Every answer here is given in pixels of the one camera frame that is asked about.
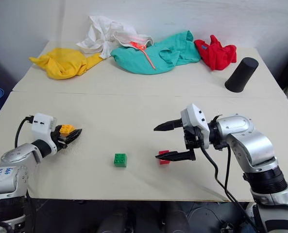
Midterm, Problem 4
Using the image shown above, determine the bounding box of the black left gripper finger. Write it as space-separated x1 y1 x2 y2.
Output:
60 128 83 145

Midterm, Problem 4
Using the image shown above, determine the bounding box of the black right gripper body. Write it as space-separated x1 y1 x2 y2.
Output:
183 126 203 151

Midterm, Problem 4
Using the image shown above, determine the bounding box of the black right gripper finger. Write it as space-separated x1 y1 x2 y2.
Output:
155 150 197 163
153 118 184 133

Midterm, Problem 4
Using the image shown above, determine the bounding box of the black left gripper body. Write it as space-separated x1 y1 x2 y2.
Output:
51 124 68 150

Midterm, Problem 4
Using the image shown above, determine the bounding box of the orange toy brick cube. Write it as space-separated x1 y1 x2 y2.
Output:
59 124 76 137

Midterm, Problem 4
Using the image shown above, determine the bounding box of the red toy brick cube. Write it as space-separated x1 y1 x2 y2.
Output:
158 150 171 166

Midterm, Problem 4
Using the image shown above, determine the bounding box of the green toy brick cube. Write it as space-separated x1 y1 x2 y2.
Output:
113 152 129 168

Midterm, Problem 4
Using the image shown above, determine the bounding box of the teal crumpled garment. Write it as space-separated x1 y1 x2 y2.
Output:
109 30 203 76

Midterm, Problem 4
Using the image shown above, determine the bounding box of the yellow crumpled cloth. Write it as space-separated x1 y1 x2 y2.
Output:
29 47 104 80

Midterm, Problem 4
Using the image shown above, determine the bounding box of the black plastic cup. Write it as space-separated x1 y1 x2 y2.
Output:
224 57 259 93

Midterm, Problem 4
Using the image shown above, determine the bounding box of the red crumpled cloth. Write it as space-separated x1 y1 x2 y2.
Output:
194 34 237 71

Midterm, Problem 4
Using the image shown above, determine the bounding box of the white crumpled cloth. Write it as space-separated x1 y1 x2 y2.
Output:
76 15 155 60

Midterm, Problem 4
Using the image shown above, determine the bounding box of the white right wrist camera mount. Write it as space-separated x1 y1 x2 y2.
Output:
180 103 211 149

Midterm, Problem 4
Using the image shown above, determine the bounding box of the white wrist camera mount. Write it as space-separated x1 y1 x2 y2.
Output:
31 113 58 155
180 103 211 149

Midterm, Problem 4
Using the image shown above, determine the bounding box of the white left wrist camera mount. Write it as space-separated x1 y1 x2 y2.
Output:
31 113 58 155

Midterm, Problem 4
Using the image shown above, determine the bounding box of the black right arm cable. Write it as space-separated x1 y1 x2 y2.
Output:
198 142 259 233
223 143 232 195

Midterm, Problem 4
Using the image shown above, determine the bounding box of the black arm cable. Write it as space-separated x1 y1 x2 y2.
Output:
14 116 35 149
198 142 259 233
223 143 232 195

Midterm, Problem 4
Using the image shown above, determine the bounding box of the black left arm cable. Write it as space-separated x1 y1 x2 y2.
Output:
14 116 35 149

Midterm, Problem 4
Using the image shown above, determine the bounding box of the orange drawstring cord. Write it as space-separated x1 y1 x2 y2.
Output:
130 41 157 71

